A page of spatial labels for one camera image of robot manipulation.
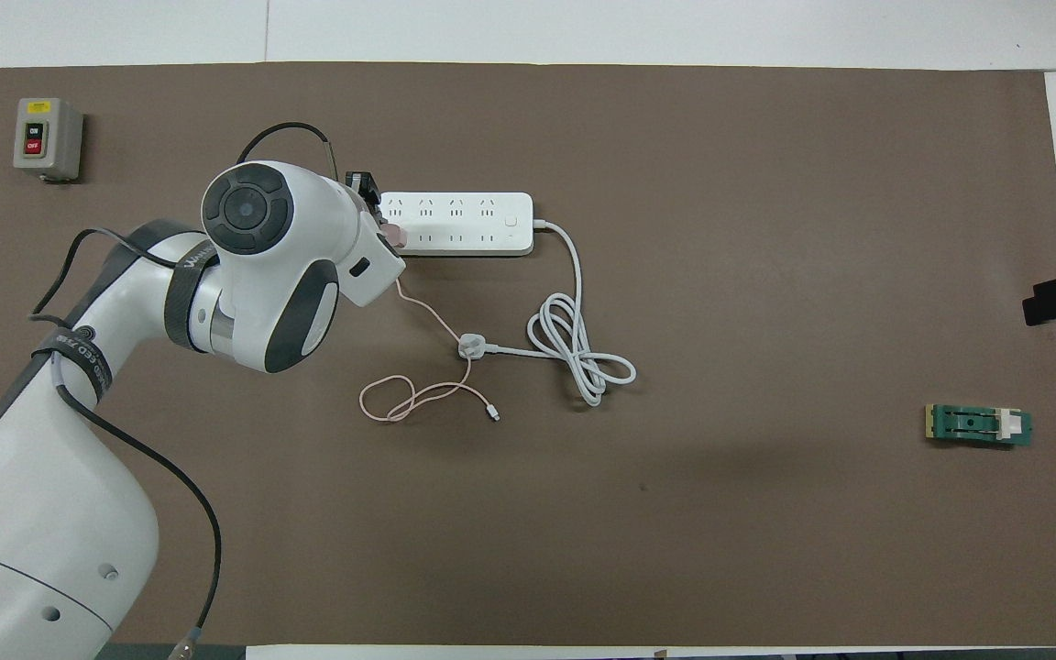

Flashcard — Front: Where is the pink charging cable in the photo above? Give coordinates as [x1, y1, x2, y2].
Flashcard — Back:
[359, 275, 500, 424]

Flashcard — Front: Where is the white power strip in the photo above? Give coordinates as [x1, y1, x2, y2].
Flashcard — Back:
[379, 191, 534, 258]

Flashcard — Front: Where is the brown table mat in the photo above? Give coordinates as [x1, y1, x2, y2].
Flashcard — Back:
[0, 60, 1056, 647]

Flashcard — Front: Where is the green knife switch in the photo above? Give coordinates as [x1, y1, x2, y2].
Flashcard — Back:
[925, 403, 1034, 450]

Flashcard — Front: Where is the white power cord with plug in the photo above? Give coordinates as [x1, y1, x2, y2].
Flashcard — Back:
[457, 220, 636, 407]

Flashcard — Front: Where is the grey on-off switch box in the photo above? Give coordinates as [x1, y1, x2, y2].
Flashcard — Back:
[13, 97, 85, 184]

